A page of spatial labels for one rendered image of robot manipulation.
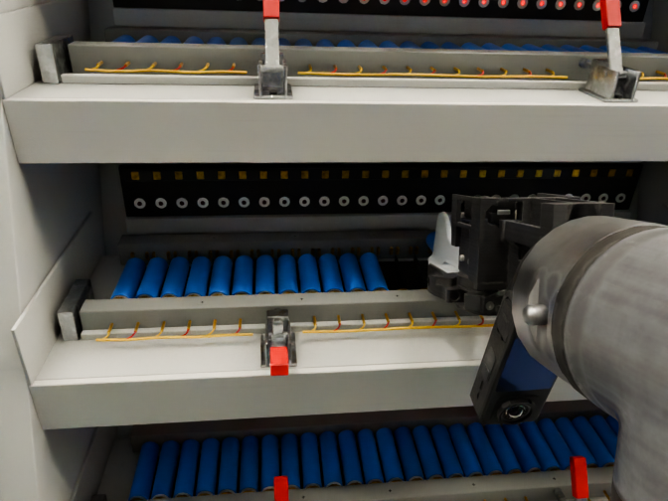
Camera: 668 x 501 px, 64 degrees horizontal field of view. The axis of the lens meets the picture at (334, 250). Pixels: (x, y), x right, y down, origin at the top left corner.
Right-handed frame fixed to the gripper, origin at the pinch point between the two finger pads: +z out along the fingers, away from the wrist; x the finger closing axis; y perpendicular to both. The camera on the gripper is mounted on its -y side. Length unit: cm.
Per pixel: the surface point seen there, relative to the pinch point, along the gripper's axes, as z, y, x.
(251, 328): -3.5, -4.0, 18.5
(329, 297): -2.8, -1.8, 11.9
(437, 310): -3.5, -3.2, 2.6
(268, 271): 2.3, -0.4, 16.9
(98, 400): -7.1, -7.8, 29.9
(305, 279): 0.9, -1.0, 13.6
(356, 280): 0.2, -1.1, 9.1
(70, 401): -7.1, -7.8, 31.9
